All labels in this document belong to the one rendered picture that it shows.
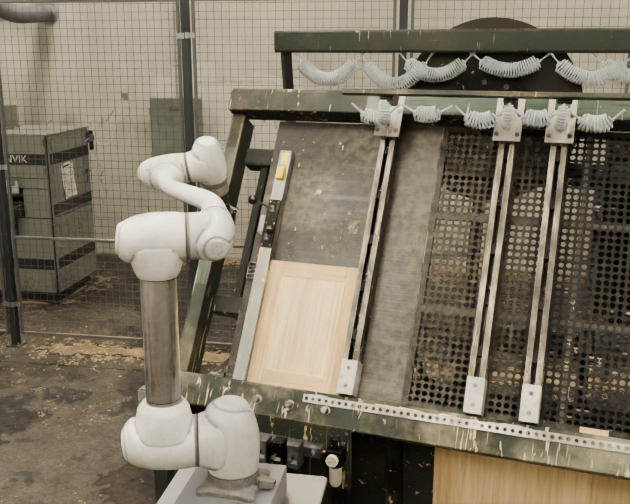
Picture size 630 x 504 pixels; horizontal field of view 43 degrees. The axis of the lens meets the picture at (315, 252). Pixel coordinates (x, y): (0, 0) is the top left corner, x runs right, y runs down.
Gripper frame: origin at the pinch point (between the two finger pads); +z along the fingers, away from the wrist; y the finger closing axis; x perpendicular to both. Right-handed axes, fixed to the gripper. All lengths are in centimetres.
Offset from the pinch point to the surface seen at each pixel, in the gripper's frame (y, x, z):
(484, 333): -93, 9, 29
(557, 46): -115, -109, -23
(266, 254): -7.3, -17.9, 21.9
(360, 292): -47, -3, 25
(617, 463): -137, 46, 46
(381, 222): -53, -25, 8
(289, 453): -29, 50, 56
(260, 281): -6.4, -8.6, 28.0
